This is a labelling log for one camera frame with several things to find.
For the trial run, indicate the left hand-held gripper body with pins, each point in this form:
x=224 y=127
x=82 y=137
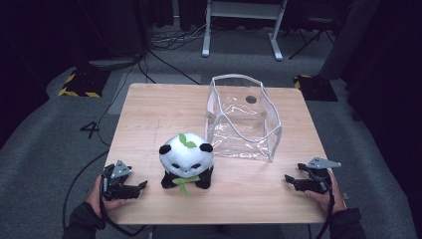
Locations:
x=116 y=174

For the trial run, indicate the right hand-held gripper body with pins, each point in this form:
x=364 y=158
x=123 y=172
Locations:
x=319 y=176

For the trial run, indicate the panda plush toy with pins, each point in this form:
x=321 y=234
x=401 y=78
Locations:
x=186 y=162

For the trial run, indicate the clear plastic bag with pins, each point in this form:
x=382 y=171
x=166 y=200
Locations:
x=244 y=126

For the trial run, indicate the person's right hand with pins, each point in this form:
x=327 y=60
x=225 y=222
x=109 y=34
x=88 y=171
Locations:
x=328 y=199

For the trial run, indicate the person's left hand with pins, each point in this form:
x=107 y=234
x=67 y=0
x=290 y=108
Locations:
x=96 y=199

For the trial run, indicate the grey tape piece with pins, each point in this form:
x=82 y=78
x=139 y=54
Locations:
x=346 y=195

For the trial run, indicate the dark round disc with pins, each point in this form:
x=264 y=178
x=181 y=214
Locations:
x=251 y=99

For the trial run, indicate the dark stand with grey base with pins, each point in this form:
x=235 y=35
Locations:
x=114 y=63

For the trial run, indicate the black tripod stand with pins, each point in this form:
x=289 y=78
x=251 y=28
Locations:
x=312 y=36

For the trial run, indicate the grey curtain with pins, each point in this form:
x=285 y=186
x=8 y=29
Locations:
x=348 y=40

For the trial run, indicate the black yellow striped base plate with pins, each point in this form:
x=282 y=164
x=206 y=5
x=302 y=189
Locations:
x=84 y=83
x=316 y=88

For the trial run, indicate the white desk frame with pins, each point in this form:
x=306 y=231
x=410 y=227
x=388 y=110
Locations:
x=244 y=10

